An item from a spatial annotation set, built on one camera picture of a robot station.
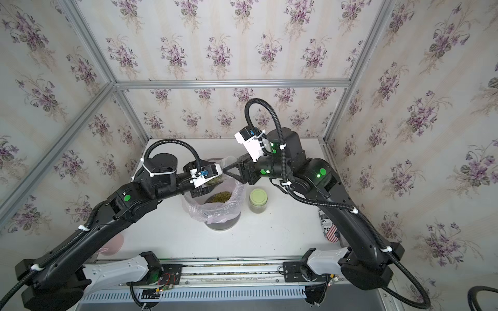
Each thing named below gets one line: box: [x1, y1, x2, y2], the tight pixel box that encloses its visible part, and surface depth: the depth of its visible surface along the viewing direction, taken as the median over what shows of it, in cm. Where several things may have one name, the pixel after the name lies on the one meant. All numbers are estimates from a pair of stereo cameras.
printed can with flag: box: [317, 207, 341, 243], surface depth 84 cm
